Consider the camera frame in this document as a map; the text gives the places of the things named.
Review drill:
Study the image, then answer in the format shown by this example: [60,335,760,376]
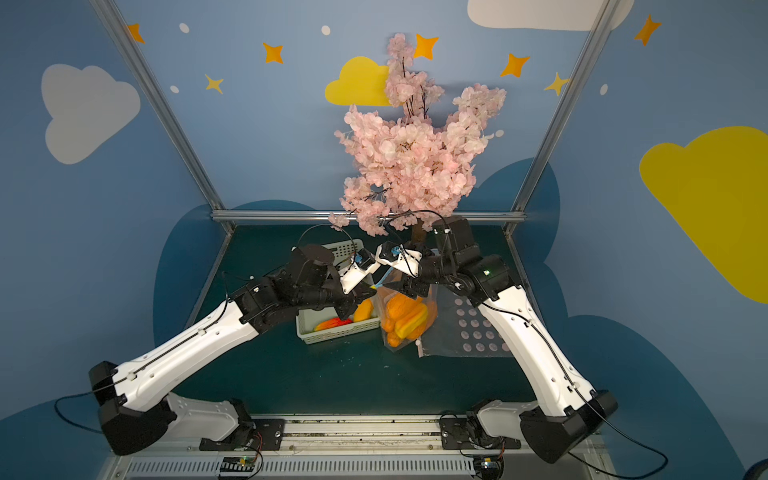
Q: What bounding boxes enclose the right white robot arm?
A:
[377,217,618,464]

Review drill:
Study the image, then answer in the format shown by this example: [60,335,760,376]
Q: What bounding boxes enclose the black mounting plate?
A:
[199,418,286,452]
[437,413,522,451]

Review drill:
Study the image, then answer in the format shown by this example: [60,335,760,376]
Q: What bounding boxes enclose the small circuit board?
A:
[217,456,258,479]

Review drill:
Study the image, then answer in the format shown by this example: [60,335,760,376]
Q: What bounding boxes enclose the white perforated plastic basket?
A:
[295,239,380,345]

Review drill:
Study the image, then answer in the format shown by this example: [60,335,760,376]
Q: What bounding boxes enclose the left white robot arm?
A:
[89,245,379,456]

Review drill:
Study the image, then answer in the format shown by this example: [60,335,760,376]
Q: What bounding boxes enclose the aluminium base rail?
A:
[99,415,616,479]

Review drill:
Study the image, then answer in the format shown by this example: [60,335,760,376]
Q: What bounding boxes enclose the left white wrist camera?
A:
[340,249,380,294]

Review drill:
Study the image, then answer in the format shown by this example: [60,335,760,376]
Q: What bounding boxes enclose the pink cherry blossom tree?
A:
[328,33,507,242]

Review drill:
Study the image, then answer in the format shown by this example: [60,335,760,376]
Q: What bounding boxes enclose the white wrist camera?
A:
[375,242,423,278]
[340,249,380,294]

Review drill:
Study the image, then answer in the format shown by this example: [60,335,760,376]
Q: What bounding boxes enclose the clear blue-zip bag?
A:
[373,270,438,352]

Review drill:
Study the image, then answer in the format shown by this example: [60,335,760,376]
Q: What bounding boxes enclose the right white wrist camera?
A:
[375,242,423,278]

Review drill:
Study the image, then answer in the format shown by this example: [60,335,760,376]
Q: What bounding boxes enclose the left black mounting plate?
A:
[199,418,286,452]

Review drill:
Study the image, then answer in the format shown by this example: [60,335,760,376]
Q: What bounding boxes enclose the red orange mango front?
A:
[313,317,353,332]

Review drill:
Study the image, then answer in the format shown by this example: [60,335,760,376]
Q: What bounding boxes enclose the clear pink-dotted zip bag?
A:
[417,286,512,358]

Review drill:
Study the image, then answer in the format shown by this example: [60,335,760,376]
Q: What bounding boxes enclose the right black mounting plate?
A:
[437,413,522,451]

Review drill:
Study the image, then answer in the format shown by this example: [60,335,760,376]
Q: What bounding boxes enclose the orange yellow mango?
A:
[353,299,374,323]

